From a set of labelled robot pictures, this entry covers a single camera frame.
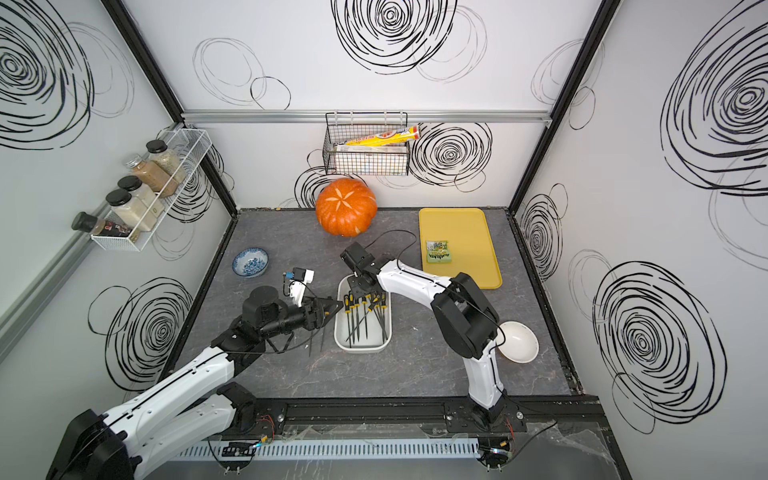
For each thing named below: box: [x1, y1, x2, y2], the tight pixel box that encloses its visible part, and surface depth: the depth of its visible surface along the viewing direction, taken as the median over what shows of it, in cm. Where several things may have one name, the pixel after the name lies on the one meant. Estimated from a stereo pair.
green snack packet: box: [426, 240, 452, 263], surface depth 108 cm
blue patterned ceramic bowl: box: [232, 248, 269, 279], surface depth 104 cm
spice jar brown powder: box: [126, 154, 179, 198], surface depth 74 cm
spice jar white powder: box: [118, 175, 165, 217], surface depth 70 cm
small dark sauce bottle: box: [71, 212, 133, 237], surface depth 63 cm
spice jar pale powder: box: [106, 189, 158, 231], surface depth 67 cm
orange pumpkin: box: [316, 178, 378, 237], surface depth 107 cm
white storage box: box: [334, 274, 392, 353], surface depth 90 cm
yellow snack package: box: [333, 126, 420, 147], surface depth 89 cm
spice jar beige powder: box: [146, 139, 186, 183], surface depth 77 cm
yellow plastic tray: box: [419, 208, 503, 290], surface depth 111 cm
